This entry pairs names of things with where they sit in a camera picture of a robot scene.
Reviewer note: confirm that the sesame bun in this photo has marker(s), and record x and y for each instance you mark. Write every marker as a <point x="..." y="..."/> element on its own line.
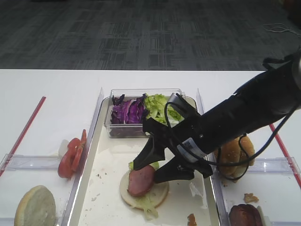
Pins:
<point x="246" y="144"/>
<point x="228" y="154"/>

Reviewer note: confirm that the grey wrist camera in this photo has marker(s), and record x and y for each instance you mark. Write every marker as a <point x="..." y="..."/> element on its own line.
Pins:
<point x="181" y="105"/>

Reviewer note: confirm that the white rectangular metal tray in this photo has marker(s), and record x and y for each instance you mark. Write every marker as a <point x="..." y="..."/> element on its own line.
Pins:
<point x="98" y="202"/>

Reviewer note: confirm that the clear cross divider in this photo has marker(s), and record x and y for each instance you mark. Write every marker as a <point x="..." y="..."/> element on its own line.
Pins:
<point x="29" y="162"/>
<point x="283" y="165"/>

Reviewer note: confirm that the tomato slice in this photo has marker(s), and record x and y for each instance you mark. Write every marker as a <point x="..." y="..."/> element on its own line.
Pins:
<point x="65" y="167"/>
<point x="79" y="151"/>

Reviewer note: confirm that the front sesame bun top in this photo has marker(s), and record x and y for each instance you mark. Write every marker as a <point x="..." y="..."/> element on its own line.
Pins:
<point x="228" y="154"/>

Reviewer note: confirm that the rear tomato slice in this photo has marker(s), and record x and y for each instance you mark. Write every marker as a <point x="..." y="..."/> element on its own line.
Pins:
<point x="79" y="151"/>

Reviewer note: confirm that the left long clear divider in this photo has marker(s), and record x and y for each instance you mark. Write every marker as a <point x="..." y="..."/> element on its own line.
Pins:
<point x="91" y="131"/>

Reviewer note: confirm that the shredded purple cabbage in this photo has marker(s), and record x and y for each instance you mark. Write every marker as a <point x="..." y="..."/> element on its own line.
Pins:
<point x="133" y="111"/>

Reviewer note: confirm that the left clear cross divider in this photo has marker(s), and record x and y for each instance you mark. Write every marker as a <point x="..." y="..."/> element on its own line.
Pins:
<point x="29" y="162"/>

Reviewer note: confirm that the left red straw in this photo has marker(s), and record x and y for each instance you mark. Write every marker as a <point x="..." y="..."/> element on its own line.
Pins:
<point x="28" y="127"/>

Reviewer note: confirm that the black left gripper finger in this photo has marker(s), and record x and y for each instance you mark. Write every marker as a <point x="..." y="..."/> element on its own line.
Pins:
<point x="153" y="151"/>

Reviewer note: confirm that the bottom bun slice on tray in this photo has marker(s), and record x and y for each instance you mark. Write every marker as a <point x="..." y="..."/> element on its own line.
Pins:
<point x="152" y="199"/>

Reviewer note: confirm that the pale bun half left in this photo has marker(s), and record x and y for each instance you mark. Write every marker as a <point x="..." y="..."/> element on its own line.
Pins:
<point x="36" y="208"/>

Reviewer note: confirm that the right clear cross divider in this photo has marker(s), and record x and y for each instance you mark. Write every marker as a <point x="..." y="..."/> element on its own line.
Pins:
<point x="283" y="165"/>

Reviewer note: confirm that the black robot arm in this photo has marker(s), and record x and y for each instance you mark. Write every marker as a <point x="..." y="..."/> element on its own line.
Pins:
<point x="273" y="95"/>

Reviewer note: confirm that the rear sesame bun top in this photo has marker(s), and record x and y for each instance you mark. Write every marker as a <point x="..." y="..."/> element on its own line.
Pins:
<point x="246" y="144"/>

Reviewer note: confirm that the front tomato slice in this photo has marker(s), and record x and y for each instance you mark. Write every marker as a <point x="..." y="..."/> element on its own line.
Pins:
<point x="65" y="167"/>

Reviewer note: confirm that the green lettuce leaf on bun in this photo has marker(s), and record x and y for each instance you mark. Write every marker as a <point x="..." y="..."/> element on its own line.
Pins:
<point x="155" y="165"/>

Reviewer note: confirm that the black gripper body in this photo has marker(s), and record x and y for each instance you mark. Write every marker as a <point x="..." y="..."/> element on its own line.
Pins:
<point x="181" y="140"/>

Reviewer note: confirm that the stack of meat patties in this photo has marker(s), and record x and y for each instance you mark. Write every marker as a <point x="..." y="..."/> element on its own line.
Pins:
<point x="245" y="215"/>

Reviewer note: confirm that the orange food crumb on tray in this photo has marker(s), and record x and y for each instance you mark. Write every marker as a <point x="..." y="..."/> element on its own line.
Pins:
<point x="191" y="220"/>

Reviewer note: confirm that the clear plastic salad container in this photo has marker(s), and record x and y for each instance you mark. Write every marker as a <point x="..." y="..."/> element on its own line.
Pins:
<point x="135" y="130"/>

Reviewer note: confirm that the right red straw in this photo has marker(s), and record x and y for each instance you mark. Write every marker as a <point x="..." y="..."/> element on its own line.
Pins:
<point x="282" y="143"/>

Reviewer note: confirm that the shredded green lettuce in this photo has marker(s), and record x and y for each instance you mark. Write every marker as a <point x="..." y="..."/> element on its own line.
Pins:
<point x="155" y="105"/>

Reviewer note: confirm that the red straw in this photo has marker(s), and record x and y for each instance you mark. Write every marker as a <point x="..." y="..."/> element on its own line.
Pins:
<point x="28" y="127"/>
<point x="282" y="143"/>

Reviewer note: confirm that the round pink meat patty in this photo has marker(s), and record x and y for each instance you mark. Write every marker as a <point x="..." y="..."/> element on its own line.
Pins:
<point x="141" y="181"/>

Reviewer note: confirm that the brown crumb right compartment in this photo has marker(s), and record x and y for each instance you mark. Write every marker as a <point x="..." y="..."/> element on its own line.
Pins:
<point x="250" y="197"/>

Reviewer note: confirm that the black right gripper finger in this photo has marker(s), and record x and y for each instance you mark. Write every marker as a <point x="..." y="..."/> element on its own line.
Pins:
<point x="175" y="169"/>

